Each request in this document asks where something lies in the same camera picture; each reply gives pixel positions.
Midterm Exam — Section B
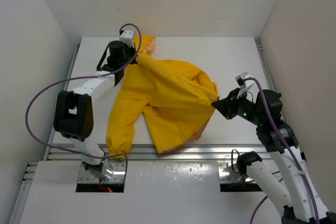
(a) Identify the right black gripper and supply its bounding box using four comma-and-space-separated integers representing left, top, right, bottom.
212, 87, 264, 126

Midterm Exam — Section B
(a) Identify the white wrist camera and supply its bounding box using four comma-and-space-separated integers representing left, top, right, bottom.
119, 30, 134, 47
235, 72, 254, 98

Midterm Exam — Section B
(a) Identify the yellow hooded jacket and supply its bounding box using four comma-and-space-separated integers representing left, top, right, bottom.
106, 35, 219, 155

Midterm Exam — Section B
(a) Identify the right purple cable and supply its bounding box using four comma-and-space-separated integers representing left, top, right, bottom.
244, 77, 321, 224

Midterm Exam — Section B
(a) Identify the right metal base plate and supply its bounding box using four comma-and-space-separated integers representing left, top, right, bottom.
217, 161, 255, 184

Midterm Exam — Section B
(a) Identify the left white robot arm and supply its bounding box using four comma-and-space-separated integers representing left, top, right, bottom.
54, 38, 136, 167

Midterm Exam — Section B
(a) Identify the aluminium left side rail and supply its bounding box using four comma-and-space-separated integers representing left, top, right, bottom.
8, 44, 80, 223

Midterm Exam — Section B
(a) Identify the white front cover panel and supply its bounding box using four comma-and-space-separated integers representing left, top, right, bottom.
20, 161, 292, 223

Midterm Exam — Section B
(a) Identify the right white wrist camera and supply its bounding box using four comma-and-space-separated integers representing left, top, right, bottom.
235, 72, 254, 98

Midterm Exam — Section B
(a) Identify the aluminium right side rail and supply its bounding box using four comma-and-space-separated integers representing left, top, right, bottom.
256, 39, 305, 161

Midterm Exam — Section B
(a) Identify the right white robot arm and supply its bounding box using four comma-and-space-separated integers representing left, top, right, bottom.
212, 88, 335, 223

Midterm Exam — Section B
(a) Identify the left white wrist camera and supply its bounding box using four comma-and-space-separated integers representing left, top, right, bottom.
119, 30, 134, 47

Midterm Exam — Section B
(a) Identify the aluminium front rail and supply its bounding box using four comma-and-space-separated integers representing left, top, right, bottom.
48, 144, 274, 161

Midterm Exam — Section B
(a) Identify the metal base plate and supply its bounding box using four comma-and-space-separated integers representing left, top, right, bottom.
217, 161, 255, 184
78, 161, 126, 184

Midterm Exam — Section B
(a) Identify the aluminium rail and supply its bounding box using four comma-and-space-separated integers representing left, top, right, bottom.
256, 39, 305, 161
8, 44, 80, 223
48, 144, 274, 161

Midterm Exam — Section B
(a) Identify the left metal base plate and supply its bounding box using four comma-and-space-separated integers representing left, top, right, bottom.
78, 161, 126, 184

